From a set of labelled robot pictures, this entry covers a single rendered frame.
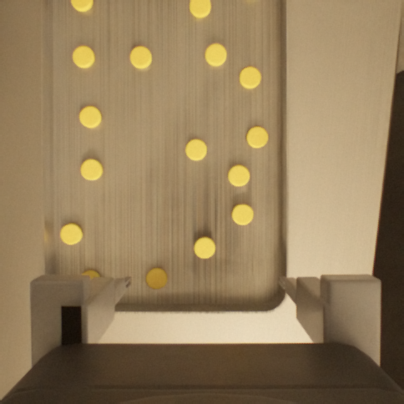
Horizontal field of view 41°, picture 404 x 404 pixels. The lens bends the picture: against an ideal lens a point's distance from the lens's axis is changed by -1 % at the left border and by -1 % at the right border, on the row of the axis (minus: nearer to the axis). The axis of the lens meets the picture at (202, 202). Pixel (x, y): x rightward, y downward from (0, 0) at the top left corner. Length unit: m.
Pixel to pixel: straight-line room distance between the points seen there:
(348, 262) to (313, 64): 0.10
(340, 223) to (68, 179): 0.14
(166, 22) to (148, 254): 0.12
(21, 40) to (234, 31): 0.11
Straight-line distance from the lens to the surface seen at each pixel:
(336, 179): 0.29
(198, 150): 0.28
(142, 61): 0.29
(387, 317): 0.39
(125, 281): 0.17
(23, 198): 0.30
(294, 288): 0.16
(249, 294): 0.29
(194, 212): 0.28
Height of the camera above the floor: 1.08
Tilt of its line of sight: 88 degrees down
